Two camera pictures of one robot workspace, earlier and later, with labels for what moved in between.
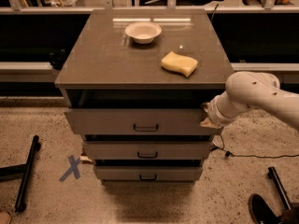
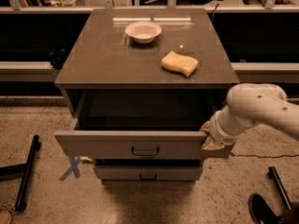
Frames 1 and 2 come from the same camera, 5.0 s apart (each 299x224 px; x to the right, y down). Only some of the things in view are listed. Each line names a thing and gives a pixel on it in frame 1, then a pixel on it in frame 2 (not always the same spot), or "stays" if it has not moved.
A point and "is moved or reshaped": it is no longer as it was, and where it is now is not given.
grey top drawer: (137, 122) is moved or reshaped
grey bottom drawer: (148, 173) stays
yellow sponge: (179, 63) stays
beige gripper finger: (206, 106) -> (206, 126)
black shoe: (261, 212) stays
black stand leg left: (22, 171) stays
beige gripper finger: (206, 122) -> (211, 145)
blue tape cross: (73, 169) stays
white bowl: (143, 32) stays
